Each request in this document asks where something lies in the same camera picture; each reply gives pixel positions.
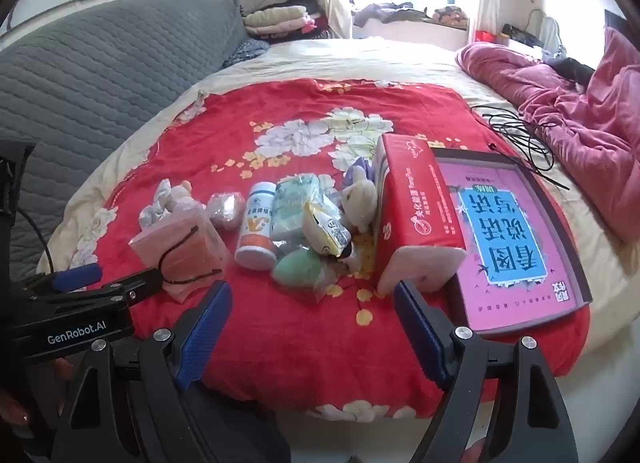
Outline red tissue box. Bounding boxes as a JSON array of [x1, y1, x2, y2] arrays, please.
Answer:
[[372, 133, 468, 294]]

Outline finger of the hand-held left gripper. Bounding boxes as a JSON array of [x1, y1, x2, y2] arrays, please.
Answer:
[[37, 263, 103, 294], [30, 267, 165, 314]]

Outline floral scrunchie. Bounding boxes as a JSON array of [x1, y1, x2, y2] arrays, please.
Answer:
[[140, 193, 173, 229]]

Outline cream bed sheet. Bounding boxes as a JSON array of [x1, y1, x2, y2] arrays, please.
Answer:
[[37, 36, 640, 379]]

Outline clothes on windowsill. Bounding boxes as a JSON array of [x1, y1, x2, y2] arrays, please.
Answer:
[[352, 2, 471, 29]]

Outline dark patterned cloth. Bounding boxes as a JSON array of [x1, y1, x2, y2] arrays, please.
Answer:
[[222, 38, 271, 69]]

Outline red floral blanket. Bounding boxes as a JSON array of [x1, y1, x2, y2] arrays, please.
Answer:
[[65, 78, 591, 419]]

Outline white bunny plush purple bow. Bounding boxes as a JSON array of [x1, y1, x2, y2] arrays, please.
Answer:
[[340, 158, 381, 234]]

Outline pink packet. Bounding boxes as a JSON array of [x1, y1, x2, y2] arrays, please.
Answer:
[[128, 203, 232, 301]]

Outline pink plush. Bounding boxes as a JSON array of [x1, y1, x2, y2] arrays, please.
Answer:
[[206, 192, 246, 231]]

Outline pink and blue book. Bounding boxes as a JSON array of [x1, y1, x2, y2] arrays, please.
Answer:
[[435, 156, 583, 334]]

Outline black garment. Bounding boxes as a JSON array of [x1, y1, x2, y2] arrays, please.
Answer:
[[542, 57, 596, 86]]

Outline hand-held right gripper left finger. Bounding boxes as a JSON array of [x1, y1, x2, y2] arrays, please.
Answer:
[[50, 280, 291, 463]]

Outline pink children's book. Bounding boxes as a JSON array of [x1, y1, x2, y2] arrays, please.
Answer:
[[430, 146, 593, 336]]

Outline person's left hand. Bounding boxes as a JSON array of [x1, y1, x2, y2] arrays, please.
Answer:
[[0, 357, 75, 426]]

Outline green tissue pack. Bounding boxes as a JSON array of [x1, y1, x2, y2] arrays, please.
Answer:
[[270, 174, 326, 244]]

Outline grey quilted headboard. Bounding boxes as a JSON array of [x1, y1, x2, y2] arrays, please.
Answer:
[[0, 0, 251, 269]]

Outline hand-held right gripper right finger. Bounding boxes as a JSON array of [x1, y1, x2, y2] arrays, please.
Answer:
[[393, 279, 581, 463]]

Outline dark clothes pile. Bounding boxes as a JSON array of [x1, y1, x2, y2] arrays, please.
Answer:
[[287, 0, 331, 41]]

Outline yellow white snack packet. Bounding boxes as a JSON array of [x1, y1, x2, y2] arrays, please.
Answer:
[[301, 198, 356, 259]]

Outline pink duvet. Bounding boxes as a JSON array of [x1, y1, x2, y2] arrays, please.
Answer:
[[455, 26, 640, 244]]

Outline white vitamin bottle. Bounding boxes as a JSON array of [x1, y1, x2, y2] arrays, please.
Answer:
[[234, 182, 278, 271]]

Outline green egg sponge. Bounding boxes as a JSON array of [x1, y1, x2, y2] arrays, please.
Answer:
[[271, 247, 326, 289]]

